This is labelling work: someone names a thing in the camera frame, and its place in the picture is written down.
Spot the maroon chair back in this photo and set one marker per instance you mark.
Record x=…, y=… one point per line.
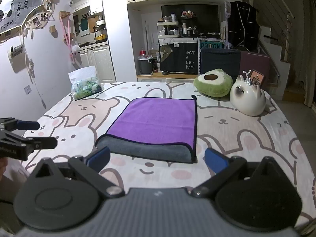
x=256, y=63

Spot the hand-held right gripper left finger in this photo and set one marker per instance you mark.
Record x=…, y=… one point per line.
x=98, y=156

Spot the printed bunny blanket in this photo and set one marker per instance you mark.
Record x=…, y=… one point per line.
x=246, y=133

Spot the avocado plush cushion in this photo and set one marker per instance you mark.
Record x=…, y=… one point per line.
x=213, y=82

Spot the yellow pot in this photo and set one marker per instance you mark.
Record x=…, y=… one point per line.
x=100, y=38

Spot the silver ornament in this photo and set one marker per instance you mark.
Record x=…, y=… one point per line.
x=248, y=79

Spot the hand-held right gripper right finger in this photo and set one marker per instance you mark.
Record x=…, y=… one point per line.
x=216, y=160

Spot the panda wall poster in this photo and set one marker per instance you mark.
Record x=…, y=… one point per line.
x=22, y=7

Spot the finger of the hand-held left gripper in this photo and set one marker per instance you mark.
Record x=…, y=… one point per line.
x=28, y=125
x=44, y=142

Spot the black storage rack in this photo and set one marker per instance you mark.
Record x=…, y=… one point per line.
x=188, y=27

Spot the small orange sign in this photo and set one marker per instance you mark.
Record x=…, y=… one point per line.
x=258, y=77

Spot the white wall holder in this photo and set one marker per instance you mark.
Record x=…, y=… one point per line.
x=16, y=51

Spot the stair railing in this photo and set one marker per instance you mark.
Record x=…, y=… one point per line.
x=274, y=7

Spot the grey trash bin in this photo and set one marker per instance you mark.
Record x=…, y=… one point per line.
x=146, y=66

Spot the black printed cabinet curtain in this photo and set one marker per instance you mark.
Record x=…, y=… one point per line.
x=182, y=58

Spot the green hanging board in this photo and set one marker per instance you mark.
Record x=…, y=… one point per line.
x=84, y=24

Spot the teal sign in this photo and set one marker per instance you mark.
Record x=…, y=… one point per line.
x=212, y=45

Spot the purple grey towel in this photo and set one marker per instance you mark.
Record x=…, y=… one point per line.
x=158, y=121

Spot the clear plastic bag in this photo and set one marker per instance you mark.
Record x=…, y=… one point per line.
x=85, y=85

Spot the dark blue chair back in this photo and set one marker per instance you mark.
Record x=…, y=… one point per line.
x=221, y=60

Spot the white ceramic cat figure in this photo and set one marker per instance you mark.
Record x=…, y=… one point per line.
x=248, y=101

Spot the white storage rack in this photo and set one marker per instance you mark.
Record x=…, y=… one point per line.
x=169, y=29

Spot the black jacket white trim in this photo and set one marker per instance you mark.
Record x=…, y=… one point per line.
x=243, y=24

